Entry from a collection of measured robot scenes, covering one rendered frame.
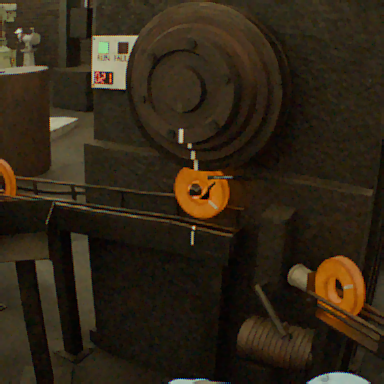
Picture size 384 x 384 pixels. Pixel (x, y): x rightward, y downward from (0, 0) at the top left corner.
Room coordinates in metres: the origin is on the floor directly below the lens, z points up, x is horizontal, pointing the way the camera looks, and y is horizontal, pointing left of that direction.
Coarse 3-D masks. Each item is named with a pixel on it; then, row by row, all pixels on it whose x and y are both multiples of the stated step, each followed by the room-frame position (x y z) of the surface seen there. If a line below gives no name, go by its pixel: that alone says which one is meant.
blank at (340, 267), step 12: (324, 264) 1.06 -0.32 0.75; (336, 264) 1.02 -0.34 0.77; (348, 264) 1.00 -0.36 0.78; (324, 276) 1.05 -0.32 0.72; (336, 276) 1.01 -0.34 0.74; (348, 276) 0.98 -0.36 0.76; (360, 276) 0.98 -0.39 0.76; (324, 288) 1.04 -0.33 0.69; (348, 288) 0.97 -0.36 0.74; (360, 288) 0.96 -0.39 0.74; (336, 300) 1.02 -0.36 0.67; (348, 300) 0.96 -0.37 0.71; (360, 300) 0.95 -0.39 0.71; (324, 312) 1.03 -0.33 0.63; (336, 312) 0.99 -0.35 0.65
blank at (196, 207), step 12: (180, 180) 1.41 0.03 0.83; (192, 180) 1.39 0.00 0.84; (204, 180) 1.37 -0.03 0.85; (216, 180) 1.36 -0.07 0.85; (180, 192) 1.41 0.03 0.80; (216, 192) 1.36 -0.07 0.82; (228, 192) 1.37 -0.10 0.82; (180, 204) 1.41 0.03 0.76; (192, 204) 1.39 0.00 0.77; (204, 204) 1.37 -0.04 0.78; (216, 204) 1.35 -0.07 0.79; (204, 216) 1.37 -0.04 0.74
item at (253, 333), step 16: (256, 320) 1.15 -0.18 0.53; (240, 336) 1.12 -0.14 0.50; (256, 336) 1.10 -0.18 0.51; (272, 336) 1.09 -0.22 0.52; (304, 336) 1.07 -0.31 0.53; (240, 352) 1.11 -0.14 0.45; (256, 352) 1.08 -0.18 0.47; (272, 352) 1.06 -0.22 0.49; (288, 352) 1.04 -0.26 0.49; (304, 352) 1.03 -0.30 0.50; (256, 368) 1.09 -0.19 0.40; (272, 368) 1.09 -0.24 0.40; (288, 368) 1.04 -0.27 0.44; (304, 368) 1.02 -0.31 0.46
